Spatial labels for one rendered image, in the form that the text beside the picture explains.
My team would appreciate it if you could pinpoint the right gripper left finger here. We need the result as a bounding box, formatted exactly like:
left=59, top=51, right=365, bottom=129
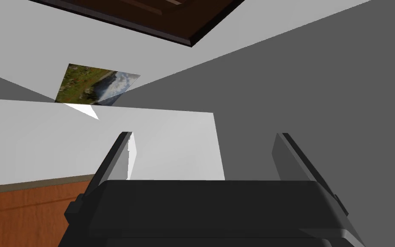
left=85, top=131, right=137, bottom=196

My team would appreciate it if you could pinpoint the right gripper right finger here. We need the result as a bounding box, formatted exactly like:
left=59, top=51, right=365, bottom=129
left=271, top=132, right=350, bottom=217

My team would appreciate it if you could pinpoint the orange wooden cupboard door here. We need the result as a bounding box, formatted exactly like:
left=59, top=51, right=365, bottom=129
left=0, top=174, right=96, bottom=247

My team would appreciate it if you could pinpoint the landscape picture on wall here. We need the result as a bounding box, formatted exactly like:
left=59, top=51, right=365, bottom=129
left=54, top=63, right=141, bottom=106

